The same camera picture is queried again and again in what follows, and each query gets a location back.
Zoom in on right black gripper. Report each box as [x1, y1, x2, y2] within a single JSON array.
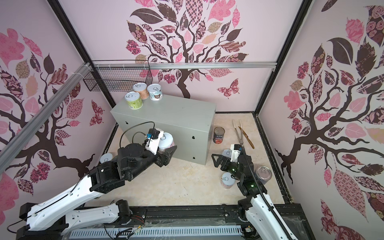
[[212, 153, 245, 183]]

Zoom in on pink label can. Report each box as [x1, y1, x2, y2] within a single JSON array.
[[159, 132, 175, 152], [221, 172, 236, 189]]

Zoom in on teal label coconut can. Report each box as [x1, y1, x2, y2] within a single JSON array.
[[147, 84, 163, 101]]

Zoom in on green label can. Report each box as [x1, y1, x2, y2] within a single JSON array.
[[125, 92, 143, 110]]

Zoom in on orange label can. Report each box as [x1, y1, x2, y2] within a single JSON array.
[[133, 83, 150, 100]]

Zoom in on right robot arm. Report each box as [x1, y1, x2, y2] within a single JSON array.
[[212, 153, 297, 240]]

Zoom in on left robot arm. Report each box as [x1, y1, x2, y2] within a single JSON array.
[[17, 144, 177, 238]]

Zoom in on teal can behind gripper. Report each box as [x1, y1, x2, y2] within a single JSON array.
[[222, 149, 232, 159]]

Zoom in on red tomato can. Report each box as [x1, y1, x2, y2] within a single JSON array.
[[213, 127, 225, 144]]

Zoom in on metal tongs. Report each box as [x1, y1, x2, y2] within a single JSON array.
[[233, 120, 244, 146]]

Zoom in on grey metal cabinet box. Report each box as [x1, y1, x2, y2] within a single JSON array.
[[111, 95, 216, 165]]

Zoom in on blue label tin can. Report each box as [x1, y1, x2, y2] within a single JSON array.
[[255, 166, 273, 185]]

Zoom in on yellow label can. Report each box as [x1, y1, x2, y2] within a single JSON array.
[[99, 153, 114, 164]]

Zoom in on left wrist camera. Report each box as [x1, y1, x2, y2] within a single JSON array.
[[145, 128, 164, 155]]

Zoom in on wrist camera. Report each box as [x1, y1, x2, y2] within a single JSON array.
[[145, 128, 164, 155], [231, 144, 243, 163]]

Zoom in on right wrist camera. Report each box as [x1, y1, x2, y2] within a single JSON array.
[[231, 144, 243, 163]]

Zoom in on wooden handled knife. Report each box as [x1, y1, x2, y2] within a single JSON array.
[[240, 127, 255, 149]]

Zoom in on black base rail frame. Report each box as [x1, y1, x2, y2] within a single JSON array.
[[56, 204, 314, 240]]

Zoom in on white slotted cable duct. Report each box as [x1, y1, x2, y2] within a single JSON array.
[[66, 226, 243, 240]]

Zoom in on black wire mesh basket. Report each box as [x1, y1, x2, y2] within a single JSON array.
[[83, 60, 153, 92]]

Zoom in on left aluminium rail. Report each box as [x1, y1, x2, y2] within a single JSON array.
[[1, 63, 92, 173]]

